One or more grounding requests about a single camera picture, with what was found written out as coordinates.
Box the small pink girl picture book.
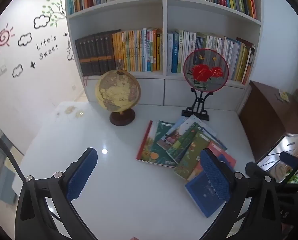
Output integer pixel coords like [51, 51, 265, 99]
[156, 124, 187, 151]

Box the row of orange yellow books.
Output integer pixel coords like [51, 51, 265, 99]
[112, 27, 163, 72]

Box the blue cover book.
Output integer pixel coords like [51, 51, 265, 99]
[185, 169, 229, 218]

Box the olive butterfly cover book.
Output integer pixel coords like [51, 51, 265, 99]
[174, 130, 216, 180]

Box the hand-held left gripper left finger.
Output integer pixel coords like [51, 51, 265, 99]
[14, 147, 98, 240]

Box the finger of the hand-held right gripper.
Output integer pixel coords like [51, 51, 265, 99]
[246, 162, 279, 185]
[279, 152, 298, 173]

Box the brown wooden cabinet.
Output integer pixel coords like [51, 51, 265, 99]
[239, 80, 298, 163]

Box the yellow desk globe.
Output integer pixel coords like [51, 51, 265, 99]
[95, 70, 141, 126]

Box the lettering wall sticker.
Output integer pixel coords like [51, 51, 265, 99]
[36, 35, 59, 60]

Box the round red flower fan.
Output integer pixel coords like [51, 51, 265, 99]
[183, 49, 230, 92]

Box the cloud wall sticker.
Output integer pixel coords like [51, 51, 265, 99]
[17, 32, 32, 47]
[34, 14, 51, 29]
[12, 64, 23, 78]

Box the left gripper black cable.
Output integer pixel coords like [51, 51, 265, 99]
[0, 124, 27, 180]

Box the dark green beetle cover book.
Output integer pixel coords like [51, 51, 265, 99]
[166, 122, 202, 164]

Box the white bookcase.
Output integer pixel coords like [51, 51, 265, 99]
[64, 0, 264, 112]

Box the red cover book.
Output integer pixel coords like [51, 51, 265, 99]
[208, 141, 226, 155]

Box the large red spine picture book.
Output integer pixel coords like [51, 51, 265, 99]
[136, 120, 179, 168]

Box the tree wall sticker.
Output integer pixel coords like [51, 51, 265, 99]
[41, 0, 74, 62]

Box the row of black books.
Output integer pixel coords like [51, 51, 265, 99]
[75, 29, 120, 76]

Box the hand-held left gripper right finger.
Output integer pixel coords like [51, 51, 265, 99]
[200, 148, 282, 240]

